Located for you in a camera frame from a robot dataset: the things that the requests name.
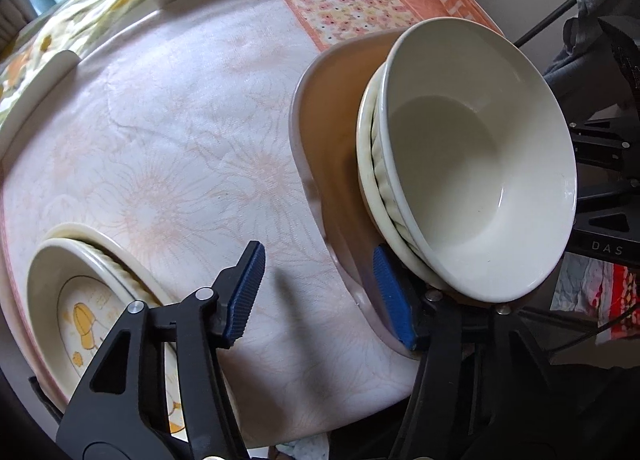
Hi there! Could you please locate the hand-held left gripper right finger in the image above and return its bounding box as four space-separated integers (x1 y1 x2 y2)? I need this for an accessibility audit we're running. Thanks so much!
372 245 588 460

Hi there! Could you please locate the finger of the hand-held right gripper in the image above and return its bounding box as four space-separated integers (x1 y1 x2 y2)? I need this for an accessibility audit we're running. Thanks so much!
570 121 640 173

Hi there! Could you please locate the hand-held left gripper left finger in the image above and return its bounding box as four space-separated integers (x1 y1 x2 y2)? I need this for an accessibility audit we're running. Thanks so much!
56 240 267 460

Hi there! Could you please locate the cream ribbed bowl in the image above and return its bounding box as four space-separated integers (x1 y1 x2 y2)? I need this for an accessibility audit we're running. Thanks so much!
369 90 426 266

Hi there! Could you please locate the cream ribbed plate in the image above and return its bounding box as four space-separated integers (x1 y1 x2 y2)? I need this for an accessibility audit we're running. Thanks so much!
75 235 173 303

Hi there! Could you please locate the plain cream bowl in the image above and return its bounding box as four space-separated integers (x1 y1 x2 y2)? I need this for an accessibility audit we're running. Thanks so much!
377 17 579 303

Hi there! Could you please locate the cream bowl with yellow dots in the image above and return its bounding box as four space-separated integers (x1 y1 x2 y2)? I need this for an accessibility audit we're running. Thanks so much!
356 65 451 291

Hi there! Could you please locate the pink square bowl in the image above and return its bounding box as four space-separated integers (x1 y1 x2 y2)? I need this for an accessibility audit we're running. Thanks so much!
290 29 501 356

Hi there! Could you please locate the small cream plate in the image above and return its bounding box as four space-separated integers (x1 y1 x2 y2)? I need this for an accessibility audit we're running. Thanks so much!
49 222 173 301

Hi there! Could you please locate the small duck print plate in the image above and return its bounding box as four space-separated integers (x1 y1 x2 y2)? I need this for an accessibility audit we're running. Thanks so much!
26 238 241 447

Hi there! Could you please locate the red patterned cloth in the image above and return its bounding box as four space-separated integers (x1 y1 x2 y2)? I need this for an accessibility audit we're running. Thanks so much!
595 260 640 341

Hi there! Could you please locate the white quilted cloth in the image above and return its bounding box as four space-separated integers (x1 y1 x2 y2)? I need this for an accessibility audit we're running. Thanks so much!
550 255 608 313

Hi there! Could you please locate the grey cloth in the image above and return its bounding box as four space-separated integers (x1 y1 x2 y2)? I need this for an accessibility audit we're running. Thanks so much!
542 0 640 106

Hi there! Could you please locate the white and orange tablecloth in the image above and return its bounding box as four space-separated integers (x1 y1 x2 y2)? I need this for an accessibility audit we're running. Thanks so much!
0 0 506 441

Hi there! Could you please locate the flat white plate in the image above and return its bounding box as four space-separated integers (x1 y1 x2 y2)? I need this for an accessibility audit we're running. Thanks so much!
0 50 82 161

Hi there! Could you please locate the floral blanket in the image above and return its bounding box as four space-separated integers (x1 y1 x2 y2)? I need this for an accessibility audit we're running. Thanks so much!
0 0 211 131

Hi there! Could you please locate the grey-brown curtain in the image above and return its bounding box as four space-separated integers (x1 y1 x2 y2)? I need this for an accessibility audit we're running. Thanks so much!
0 0 38 61

